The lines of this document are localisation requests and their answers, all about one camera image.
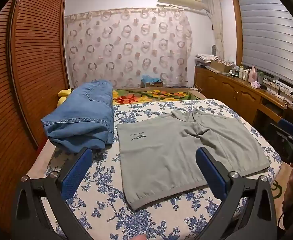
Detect circle patterned curtain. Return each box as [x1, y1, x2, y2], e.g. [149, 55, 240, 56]
[64, 8, 193, 89]

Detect white power strip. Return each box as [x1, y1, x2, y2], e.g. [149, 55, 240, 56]
[264, 79, 290, 98]

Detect wooden sideboard cabinet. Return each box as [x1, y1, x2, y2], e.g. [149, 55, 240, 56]
[194, 66, 293, 140]

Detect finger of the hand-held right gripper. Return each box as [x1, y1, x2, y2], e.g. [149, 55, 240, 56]
[278, 118, 293, 133]
[270, 123, 291, 144]

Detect stack of folded cloths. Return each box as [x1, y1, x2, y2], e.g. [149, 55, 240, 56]
[195, 54, 218, 67]

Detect colourful flower blanket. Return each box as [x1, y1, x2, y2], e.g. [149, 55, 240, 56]
[112, 88, 202, 105]

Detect blue jeans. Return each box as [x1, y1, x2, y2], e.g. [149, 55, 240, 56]
[41, 80, 115, 153]

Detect black cable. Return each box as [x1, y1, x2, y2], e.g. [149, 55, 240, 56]
[277, 212, 287, 231]

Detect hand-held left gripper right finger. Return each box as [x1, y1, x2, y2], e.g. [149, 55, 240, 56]
[195, 147, 279, 240]

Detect wooden window frame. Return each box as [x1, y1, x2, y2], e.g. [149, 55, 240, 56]
[231, 0, 245, 65]

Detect grey pants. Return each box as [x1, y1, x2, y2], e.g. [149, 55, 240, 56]
[117, 109, 270, 211]

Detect cardboard box with blue cloth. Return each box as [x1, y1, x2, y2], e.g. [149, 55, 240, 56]
[141, 74, 164, 88]

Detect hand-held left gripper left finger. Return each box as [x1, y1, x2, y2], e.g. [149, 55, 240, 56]
[12, 147, 94, 240]

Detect open cardboard box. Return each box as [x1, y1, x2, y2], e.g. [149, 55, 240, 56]
[210, 60, 233, 73]

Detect beige blanket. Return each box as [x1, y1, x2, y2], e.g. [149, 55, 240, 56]
[271, 164, 290, 200]

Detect pink bottle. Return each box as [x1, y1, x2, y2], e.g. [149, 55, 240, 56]
[249, 66, 258, 82]

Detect beige hanging curtain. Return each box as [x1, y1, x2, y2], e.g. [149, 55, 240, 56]
[206, 0, 224, 63]

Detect yellow plush toy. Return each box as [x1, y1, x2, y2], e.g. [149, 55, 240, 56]
[57, 89, 73, 108]

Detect grey window blind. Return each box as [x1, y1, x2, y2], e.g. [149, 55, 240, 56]
[236, 0, 293, 80]

